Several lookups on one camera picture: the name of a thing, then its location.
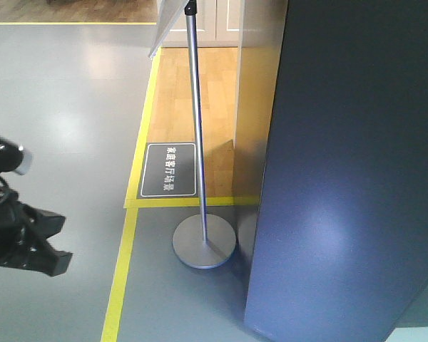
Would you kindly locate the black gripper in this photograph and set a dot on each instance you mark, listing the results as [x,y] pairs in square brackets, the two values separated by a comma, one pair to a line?
[25,230]

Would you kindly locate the fridge door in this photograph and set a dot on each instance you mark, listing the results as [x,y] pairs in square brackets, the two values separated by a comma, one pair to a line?
[341,245]

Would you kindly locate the yellow floor tape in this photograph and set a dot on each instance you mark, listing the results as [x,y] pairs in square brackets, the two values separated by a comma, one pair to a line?
[78,96]

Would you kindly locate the black floor sign sticker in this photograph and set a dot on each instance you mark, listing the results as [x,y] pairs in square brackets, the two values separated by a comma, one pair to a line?
[169,170]

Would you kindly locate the silver sign stand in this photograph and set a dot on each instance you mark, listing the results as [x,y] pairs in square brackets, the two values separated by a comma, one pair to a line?
[202,241]

